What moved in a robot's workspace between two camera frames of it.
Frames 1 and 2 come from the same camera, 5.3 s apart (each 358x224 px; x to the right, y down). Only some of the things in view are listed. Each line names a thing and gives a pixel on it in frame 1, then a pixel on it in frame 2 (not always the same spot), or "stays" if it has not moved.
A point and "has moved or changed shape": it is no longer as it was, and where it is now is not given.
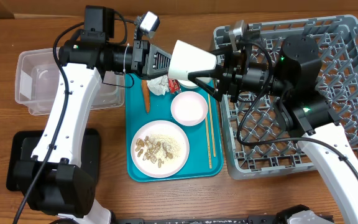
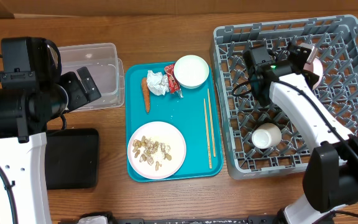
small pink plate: (189, 108) has moved or changed shape
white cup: (186, 58) → (266, 135)
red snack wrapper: (174, 86) stays
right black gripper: (229, 69) → (307, 76)
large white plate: (160, 149) stays
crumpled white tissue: (158, 86) stays
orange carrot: (146, 96) stays
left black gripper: (146, 58) → (80, 97)
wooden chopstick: (212, 124) stays
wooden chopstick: (207, 140) stays
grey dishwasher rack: (257, 140) stays
